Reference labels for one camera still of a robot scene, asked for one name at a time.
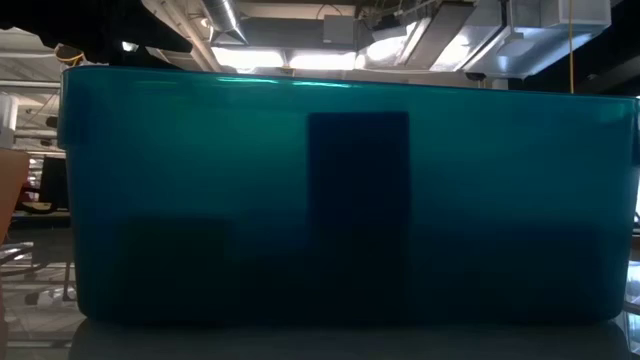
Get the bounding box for teal plastic tray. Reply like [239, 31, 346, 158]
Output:
[57, 65, 640, 326]

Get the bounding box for bright ceiling light panel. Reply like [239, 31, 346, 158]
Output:
[209, 45, 364, 72]

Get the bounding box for grey ceiling box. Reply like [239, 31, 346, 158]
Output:
[322, 14, 357, 47]

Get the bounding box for black monitor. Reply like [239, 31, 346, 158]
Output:
[38, 155, 70, 211]

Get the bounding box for chrome chair base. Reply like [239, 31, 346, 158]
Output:
[0, 241, 36, 276]

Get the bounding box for silver ventilation duct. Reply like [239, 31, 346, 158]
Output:
[199, 0, 250, 45]

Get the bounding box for white ceiling air duct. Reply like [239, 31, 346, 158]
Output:
[462, 0, 614, 81]

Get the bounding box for yellow black cord reel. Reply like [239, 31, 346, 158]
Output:
[53, 43, 86, 67]

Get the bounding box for yellow hanging cable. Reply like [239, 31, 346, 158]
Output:
[568, 0, 575, 94]

